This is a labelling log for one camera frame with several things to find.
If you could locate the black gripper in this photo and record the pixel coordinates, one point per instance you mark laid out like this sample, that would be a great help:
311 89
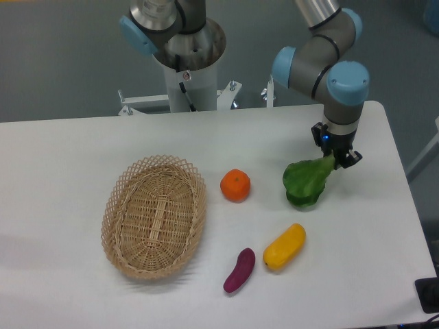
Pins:
338 145

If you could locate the green bok choy vegetable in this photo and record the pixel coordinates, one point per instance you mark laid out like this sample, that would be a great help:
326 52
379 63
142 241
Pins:
304 181

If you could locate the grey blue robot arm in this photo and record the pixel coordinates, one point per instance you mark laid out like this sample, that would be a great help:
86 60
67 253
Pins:
188 45

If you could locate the white table leg right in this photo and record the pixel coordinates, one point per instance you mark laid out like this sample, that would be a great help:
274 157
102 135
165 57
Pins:
424 158

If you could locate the orange tangerine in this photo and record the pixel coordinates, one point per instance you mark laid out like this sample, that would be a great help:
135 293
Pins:
235 185

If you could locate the yellow mango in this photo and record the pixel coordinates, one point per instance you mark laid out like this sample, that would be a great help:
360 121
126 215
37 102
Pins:
284 248

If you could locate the purple sweet potato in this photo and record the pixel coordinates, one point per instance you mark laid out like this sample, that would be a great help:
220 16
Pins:
243 269

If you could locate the black device at edge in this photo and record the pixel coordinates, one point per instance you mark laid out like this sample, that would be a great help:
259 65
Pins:
427 291

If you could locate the woven wicker basket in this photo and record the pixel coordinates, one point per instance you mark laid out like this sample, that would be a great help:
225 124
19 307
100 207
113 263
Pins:
154 218

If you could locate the white metal base frame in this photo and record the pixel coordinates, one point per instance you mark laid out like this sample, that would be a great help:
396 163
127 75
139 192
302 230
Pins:
129 106

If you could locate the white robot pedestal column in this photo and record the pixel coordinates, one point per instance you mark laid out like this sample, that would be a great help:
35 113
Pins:
197 86

